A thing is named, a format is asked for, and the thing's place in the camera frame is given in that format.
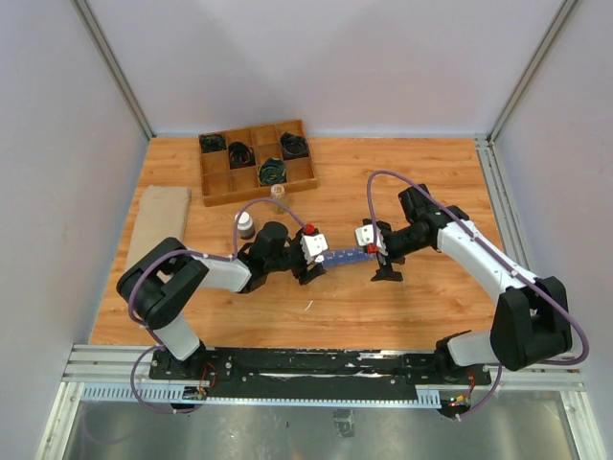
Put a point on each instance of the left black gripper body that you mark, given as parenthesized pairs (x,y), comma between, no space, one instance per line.
(298,262)

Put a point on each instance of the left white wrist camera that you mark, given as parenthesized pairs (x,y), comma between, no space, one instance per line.
(314,246)

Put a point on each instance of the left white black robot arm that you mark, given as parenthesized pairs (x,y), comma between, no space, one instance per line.
(159,286)

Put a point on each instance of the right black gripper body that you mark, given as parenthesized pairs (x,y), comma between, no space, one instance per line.
(392,241)

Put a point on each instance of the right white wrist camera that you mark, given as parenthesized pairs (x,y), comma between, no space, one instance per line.
(368,234)

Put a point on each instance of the clear jar of yellow pills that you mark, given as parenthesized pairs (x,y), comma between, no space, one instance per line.
(279,195)

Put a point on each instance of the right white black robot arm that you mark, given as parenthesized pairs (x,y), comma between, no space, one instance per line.
(529,324)

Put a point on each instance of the grey slotted cable duct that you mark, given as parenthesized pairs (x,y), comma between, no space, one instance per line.
(182,394)

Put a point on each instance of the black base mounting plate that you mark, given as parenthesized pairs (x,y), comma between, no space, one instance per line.
(309,374)

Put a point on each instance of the folded beige cloth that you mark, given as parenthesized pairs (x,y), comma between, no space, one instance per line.
(162,212)

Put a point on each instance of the wooden compartment tray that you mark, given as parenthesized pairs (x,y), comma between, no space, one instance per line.
(243,163)

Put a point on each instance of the blue weekly pill organizer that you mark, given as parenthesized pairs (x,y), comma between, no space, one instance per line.
(347,256)

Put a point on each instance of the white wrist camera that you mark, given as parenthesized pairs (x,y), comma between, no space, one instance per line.
(368,234)
(314,246)

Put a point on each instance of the brown bottle with white cap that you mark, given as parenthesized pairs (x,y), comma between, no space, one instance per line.
(245,225)

